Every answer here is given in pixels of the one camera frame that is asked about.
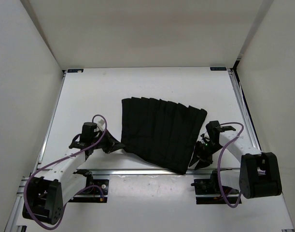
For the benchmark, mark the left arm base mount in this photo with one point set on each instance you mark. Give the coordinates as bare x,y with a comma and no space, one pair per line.
87,189

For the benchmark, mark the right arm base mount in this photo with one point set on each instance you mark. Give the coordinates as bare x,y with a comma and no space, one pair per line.
207,191

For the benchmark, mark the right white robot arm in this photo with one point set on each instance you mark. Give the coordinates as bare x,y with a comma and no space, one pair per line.
258,175

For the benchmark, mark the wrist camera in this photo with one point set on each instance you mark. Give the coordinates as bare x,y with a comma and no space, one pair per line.
89,131
214,129

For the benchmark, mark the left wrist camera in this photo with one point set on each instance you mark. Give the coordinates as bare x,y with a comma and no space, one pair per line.
89,131

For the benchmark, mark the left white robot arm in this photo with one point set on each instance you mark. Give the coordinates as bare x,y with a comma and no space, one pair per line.
50,188

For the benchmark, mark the right blue corner label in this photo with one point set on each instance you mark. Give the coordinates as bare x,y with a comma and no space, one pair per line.
218,68

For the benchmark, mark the left blue corner label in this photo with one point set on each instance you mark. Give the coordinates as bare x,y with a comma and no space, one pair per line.
75,71

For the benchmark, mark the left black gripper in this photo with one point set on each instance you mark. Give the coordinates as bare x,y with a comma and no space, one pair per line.
109,139

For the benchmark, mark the black skirt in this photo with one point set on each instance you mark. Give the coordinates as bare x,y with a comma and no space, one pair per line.
163,133

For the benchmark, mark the white front cover panel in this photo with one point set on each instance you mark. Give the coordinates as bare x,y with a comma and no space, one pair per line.
167,203

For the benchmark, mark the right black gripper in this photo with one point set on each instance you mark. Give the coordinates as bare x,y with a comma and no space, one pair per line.
203,160

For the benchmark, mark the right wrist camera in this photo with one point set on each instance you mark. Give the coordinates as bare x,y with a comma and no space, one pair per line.
214,129

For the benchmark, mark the blue corner label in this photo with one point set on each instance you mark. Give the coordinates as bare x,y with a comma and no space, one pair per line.
75,71
218,68

